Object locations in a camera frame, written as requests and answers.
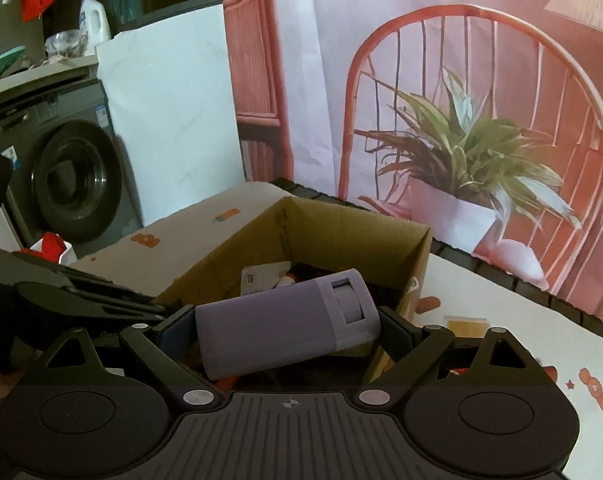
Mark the printed white table cover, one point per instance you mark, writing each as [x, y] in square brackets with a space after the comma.
[481, 300]

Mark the grey washing machine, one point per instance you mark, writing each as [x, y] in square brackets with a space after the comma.
[71, 175]

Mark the green flat board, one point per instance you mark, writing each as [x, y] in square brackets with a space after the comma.
[3, 62]

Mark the clear plastic bag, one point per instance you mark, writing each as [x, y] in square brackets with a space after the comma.
[63, 44]

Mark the purple plastic case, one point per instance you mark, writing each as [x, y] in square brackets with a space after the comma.
[271, 330]

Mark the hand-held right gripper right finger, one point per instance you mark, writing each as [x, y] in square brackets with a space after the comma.
[399, 332]

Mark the small white box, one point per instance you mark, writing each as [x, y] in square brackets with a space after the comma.
[261, 277]

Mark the white open container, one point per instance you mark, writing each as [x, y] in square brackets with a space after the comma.
[68, 254]

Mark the red fuzzy cloth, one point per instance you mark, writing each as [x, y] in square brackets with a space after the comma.
[46, 247]

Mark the white detergent bottle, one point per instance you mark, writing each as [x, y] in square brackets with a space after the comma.
[95, 22]

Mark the wall poster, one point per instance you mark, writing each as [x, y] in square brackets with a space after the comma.
[431, 60]

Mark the cardboard box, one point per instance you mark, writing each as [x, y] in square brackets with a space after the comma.
[331, 230]

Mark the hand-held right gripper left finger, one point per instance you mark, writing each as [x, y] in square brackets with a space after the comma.
[179, 335]

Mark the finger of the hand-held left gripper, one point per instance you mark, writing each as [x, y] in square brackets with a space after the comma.
[101, 290]
[96, 307]

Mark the white marble-look board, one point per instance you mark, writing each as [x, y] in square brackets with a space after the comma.
[171, 110]

